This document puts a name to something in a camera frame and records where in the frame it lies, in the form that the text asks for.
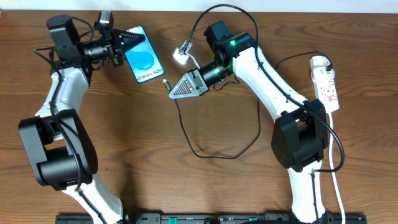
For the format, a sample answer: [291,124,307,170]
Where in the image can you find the blue screen Galaxy smartphone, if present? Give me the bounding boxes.
[125,26,164,84]

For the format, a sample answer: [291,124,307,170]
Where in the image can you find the black USB charging cable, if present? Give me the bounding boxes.
[162,51,333,160]

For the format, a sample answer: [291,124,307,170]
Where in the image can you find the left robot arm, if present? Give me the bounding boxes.
[18,11,145,223]

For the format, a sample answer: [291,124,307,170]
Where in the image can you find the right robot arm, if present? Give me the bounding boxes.
[169,21,328,223]

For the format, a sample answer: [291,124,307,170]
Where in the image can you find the white USB charger adapter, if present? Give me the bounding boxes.
[310,55,333,72]

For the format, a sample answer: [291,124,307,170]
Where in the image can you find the white power strip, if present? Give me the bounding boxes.
[311,67,340,113]

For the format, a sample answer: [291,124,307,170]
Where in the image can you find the white power strip cord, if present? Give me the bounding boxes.
[328,112,346,224]

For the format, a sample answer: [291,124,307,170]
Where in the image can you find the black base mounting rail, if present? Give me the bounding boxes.
[55,212,368,224]

